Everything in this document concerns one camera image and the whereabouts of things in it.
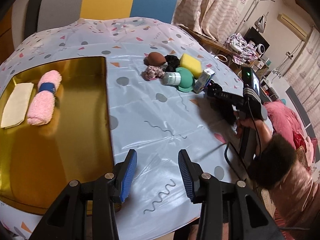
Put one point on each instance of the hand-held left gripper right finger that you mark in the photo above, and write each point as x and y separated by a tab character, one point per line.
186	177

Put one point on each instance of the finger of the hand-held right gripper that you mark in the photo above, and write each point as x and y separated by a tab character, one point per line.
225	95

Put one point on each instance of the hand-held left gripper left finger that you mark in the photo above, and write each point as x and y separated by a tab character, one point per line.
130	172

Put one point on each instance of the white and blue carton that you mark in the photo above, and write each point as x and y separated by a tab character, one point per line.
201	80

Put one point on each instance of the green bowl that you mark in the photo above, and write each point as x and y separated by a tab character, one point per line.
186	80

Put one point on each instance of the yellow sponge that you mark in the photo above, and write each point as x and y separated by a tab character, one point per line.
191	63

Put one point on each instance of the white jar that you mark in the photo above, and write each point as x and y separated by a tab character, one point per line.
172	78

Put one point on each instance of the black scrunchie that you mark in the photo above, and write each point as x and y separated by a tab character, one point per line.
172	61

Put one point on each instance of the gold metal tray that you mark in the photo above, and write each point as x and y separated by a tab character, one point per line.
75	130

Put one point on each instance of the pink scrunchie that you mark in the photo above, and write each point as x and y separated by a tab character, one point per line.
152	72

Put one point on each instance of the brown egg-shaped sponge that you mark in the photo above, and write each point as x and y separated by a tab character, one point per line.
155	58

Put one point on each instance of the person's right forearm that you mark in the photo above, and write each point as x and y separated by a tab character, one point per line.
270	160

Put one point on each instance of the person's right hand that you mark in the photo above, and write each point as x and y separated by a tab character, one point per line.
243	126

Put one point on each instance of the white shelf unit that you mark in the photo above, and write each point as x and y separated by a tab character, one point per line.
272	82

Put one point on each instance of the pink blanket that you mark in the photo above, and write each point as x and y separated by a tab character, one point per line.
285	120

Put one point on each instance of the pile of clothes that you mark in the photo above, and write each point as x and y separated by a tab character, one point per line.
240	48

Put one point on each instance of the wooden bench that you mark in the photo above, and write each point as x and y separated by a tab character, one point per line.
205	40

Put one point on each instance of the patterned light blue tablecloth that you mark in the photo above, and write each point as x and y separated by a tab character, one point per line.
150	105

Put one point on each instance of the garment steamer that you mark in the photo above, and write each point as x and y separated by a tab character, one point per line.
262	22

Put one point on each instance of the pink patterned curtain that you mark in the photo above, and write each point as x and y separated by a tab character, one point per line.
212	7

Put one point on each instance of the pink rolled towel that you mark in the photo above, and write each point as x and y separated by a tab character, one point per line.
41	105

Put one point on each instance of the cream folded cloth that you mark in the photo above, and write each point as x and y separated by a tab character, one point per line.
16	105

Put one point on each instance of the grey yellow blue chair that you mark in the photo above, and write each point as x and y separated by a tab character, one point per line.
110	0

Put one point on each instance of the orange wooden cabinet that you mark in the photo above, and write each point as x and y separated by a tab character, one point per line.
5	35

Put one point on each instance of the wall air conditioner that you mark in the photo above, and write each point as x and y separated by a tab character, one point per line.
292	26

